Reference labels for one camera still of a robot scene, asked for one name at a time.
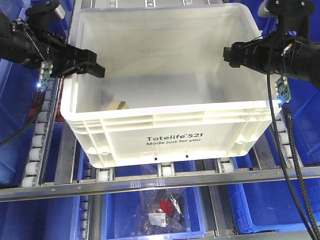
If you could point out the metal shelf front rail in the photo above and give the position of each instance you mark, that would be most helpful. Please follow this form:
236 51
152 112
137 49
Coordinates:
139 183

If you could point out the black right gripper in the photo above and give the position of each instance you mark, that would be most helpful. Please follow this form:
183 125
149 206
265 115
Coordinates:
287 50

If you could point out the blue bin centre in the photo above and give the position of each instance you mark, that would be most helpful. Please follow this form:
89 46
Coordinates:
120 210

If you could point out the green circuit board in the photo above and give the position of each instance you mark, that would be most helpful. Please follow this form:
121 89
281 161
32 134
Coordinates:
283 90
45 72

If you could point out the roller track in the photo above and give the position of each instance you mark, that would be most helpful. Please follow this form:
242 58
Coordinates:
283 138
35 168

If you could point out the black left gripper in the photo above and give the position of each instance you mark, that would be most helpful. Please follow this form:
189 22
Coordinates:
52 46

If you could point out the blue bin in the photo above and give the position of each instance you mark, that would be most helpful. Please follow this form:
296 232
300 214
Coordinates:
120 210
17 88
263 207
305 103
42 219

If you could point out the blue bin upper left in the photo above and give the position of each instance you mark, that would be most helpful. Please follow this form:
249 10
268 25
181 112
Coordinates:
17 88

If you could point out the white plastic tote box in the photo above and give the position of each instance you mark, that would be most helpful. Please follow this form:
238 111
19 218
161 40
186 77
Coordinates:
185 102

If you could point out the right roller track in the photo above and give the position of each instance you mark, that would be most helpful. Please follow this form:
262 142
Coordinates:
283 138

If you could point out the blue bin upper right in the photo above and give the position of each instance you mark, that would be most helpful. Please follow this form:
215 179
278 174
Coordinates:
305 103

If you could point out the green circuit board right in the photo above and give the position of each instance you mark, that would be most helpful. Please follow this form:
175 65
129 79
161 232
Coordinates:
283 90

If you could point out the green circuit board left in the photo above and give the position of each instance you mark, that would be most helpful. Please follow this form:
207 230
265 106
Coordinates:
45 72

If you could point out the left roller track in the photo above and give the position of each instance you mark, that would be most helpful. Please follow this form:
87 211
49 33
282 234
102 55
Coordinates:
35 168

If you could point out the yellow plush egg toy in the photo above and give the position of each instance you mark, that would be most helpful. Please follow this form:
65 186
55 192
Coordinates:
117 105

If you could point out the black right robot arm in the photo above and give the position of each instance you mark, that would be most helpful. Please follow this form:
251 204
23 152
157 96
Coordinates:
285 51

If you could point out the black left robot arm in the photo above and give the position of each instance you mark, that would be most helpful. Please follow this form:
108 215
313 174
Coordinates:
30 42

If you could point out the packaged item in bin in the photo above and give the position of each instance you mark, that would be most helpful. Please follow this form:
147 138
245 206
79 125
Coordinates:
161 211

